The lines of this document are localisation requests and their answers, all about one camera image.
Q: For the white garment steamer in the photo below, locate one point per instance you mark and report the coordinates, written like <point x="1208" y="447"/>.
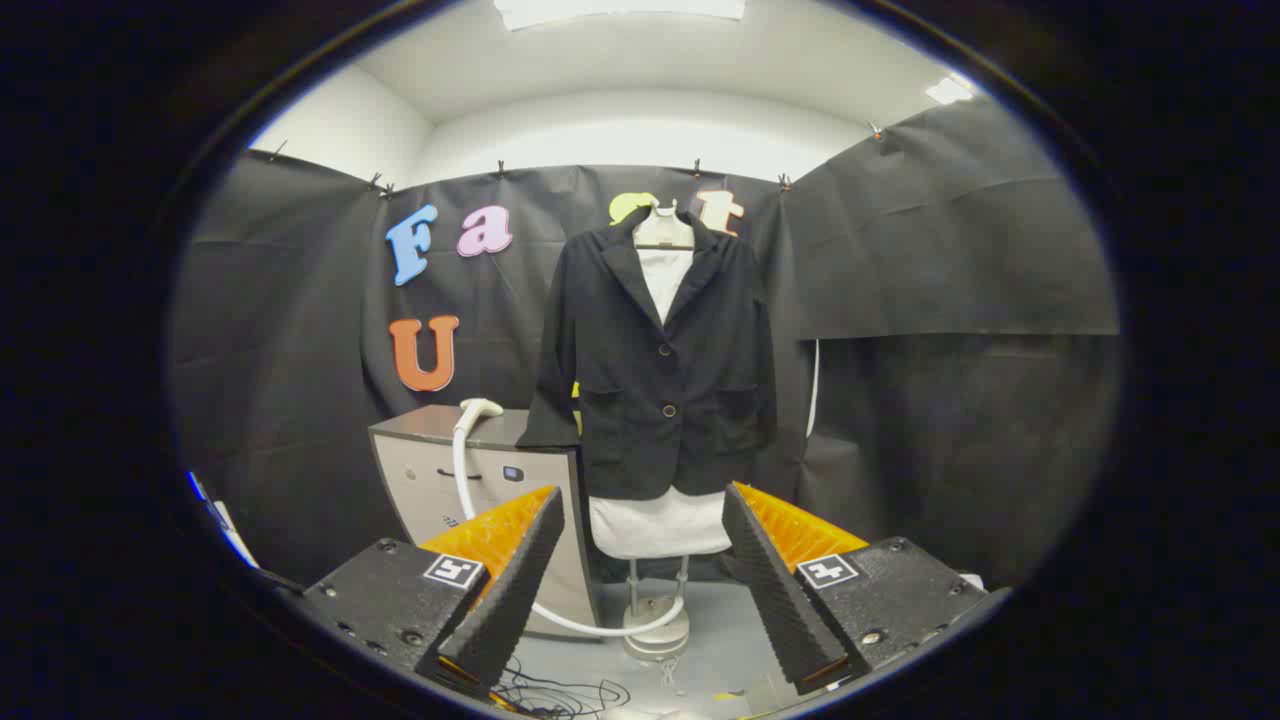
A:
<point x="478" y="408"/>

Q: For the grey cabinet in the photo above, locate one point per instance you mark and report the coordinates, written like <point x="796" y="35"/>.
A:
<point x="420" y="480"/>

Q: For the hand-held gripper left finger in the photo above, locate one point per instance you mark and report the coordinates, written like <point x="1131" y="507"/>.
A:
<point x="510" y="600"/>

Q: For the black backdrop cloth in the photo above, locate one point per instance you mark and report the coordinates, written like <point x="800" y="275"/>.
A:
<point x="300" y="350"/>

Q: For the small ceiling light panel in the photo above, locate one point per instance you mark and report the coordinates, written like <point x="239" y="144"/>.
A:
<point x="948" y="90"/>

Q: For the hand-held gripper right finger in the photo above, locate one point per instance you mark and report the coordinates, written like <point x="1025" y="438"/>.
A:
<point x="775" y="600"/>

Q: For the white dress form mannequin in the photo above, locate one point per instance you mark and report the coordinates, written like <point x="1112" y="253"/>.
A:
<point x="660" y="525"/>

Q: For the black jacket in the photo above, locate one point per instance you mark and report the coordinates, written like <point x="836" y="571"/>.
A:
<point x="640" y="420"/>

